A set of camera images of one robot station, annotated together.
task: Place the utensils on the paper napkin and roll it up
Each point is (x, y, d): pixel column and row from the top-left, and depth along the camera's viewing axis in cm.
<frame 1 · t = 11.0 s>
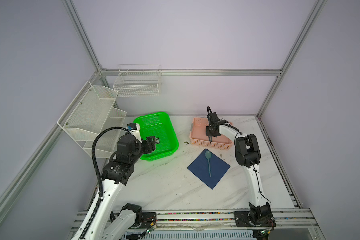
left hand: (148, 139, 71), fingers open
right hand: (209, 131, 109), fingers closed
green plastic basket: (158, 125, 115), point 2 cm above the table
pink plastic basket: (198, 135, 116), on the table
dark blue paper napkin: (200, 167, 95), on the table
small black item in basket: (157, 140, 106), on the table

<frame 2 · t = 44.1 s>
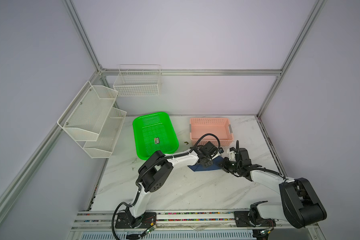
left hand: (206, 158, 92), fingers closed
right hand: (216, 163, 89), fingers closed
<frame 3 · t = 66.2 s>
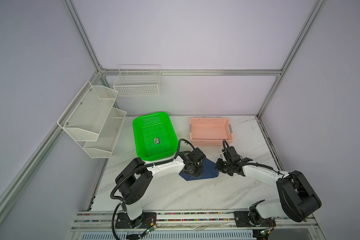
left hand: (198, 174, 85), fingers open
right hand: (214, 166, 90), fingers closed
dark blue paper napkin: (209, 170, 90), point 3 cm above the table
the other named things where they were.

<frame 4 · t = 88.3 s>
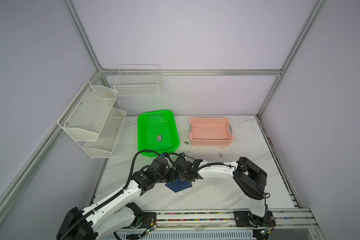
left hand: (177, 175, 78), fingers closed
right hand: (181, 174, 89), fingers open
dark blue paper napkin: (178, 185, 84), point 3 cm above the table
